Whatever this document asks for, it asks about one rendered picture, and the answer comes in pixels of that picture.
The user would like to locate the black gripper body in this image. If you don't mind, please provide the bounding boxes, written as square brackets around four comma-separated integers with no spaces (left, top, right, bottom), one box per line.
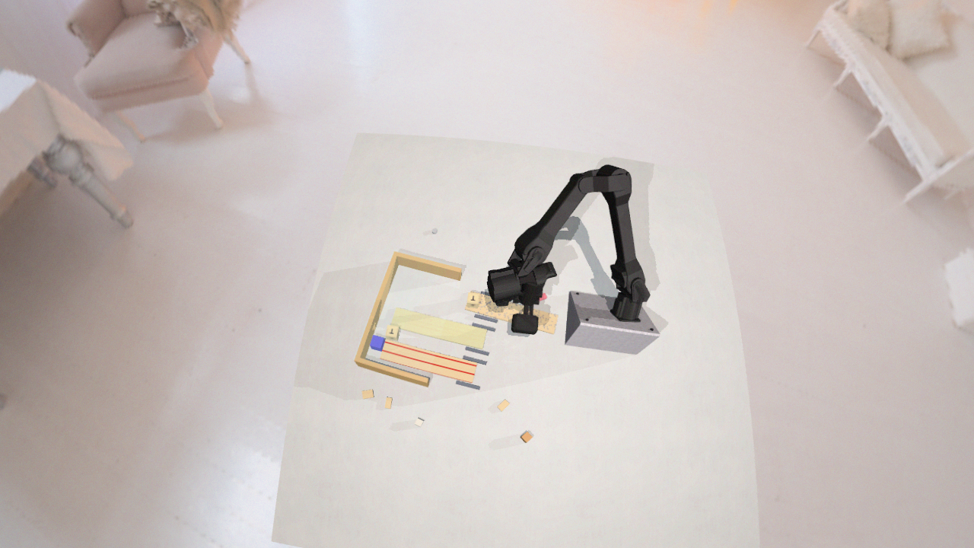
[511,289,543,335]

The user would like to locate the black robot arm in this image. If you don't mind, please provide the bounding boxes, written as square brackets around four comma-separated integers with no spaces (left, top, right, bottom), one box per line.
[487,164,651,323]

